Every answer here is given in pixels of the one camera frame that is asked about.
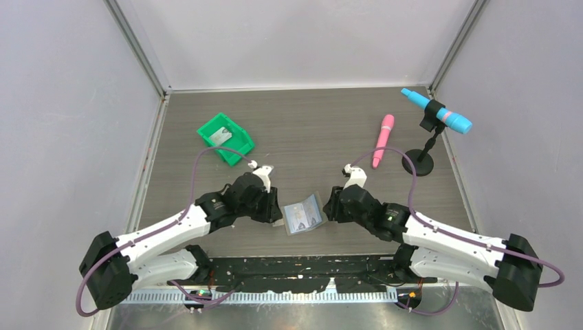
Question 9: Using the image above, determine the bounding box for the white credit card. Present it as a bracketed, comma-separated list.
[284, 203, 308, 234]

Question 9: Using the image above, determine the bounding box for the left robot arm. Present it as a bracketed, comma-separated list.
[76, 166, 283, 316]

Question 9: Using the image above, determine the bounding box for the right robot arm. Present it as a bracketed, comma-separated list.
[323, 185, 542, 311]

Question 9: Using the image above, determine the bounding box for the grey card in bin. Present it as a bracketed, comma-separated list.
[209, 126, 232, 146]

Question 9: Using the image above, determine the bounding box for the green plastic bin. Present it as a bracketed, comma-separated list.
[197, 113, 255, 156]

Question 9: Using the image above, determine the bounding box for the black microphone stand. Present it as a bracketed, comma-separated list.
[401, 124, 446, 177]

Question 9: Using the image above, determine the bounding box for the pink toy microphone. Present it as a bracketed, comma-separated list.
[371, 114, 395, 169]

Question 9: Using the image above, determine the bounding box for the blue toy microphone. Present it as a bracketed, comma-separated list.
[401, 88, 472, 134]

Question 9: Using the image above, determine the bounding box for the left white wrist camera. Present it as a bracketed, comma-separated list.
[247, 160, 274, 193]

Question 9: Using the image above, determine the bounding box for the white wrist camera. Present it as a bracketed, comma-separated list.
[342, 164, 367, 188]
[247, 160, 274, 193]

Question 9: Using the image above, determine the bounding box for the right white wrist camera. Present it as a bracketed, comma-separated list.
[342, 164, 367, 188]

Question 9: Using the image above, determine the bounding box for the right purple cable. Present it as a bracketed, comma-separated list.
[348, 146, 566, 289]

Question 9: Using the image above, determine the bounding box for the purple cable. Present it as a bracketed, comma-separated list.
[348, 146, 566, 289]
[75, 146, 256, 318]

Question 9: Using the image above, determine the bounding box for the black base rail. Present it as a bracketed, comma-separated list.
[177, 254, 437, 294]

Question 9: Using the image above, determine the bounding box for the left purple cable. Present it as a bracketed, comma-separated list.
[75, 146, 256, 318]

